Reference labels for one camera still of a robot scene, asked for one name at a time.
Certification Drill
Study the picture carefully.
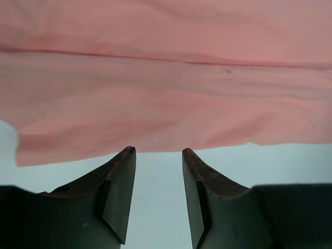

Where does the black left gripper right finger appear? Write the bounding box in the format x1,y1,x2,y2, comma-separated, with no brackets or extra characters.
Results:
182,148,331,249

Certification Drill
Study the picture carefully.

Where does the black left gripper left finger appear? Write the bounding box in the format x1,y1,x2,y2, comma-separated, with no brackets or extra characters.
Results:
1,146,136,249

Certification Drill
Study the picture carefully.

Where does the pink t shirt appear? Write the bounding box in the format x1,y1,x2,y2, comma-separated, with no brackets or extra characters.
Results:
1,1,331,166

